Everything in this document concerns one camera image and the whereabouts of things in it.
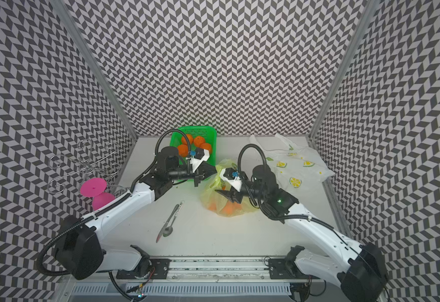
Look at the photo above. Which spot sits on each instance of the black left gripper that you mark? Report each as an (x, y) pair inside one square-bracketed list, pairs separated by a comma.
[(197, 177)]

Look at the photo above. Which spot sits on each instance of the yellow-green plastic bag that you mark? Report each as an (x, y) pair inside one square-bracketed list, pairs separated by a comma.
[(209, 195)]

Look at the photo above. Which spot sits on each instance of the white printed plastic bag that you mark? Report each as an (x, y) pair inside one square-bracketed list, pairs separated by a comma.
[(296, 167)]

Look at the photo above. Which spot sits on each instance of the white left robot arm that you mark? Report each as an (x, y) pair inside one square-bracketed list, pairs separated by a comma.
[(79, 247)]

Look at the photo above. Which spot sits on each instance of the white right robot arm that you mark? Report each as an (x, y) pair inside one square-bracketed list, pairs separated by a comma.
[(359, 270)]

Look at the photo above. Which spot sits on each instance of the green plastic basket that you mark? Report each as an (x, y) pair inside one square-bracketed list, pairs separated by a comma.
[(209, 134)]

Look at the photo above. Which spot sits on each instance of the metal spoon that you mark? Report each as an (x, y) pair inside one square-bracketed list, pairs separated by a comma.
[(169, 228)]

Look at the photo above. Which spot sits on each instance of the metal knife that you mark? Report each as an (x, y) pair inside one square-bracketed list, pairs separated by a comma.
[(159, 236)]

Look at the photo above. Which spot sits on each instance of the pink plastic cup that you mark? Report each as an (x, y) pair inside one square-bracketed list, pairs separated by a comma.
[(95, 189)]

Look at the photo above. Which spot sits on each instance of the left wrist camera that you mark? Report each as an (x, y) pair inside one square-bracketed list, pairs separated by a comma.
[(198, 156)]

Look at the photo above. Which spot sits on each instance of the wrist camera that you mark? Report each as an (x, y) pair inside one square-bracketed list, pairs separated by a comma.
[(198, 156), (232, 177)]

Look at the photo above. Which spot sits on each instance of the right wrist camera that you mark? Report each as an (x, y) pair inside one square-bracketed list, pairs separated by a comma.
[(232, 177)]

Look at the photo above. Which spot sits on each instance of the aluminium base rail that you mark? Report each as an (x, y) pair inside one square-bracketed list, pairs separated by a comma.
[(201, 277)]

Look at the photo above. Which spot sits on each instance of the metal wire rack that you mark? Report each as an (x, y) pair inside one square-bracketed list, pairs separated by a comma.
[(82, 164)]

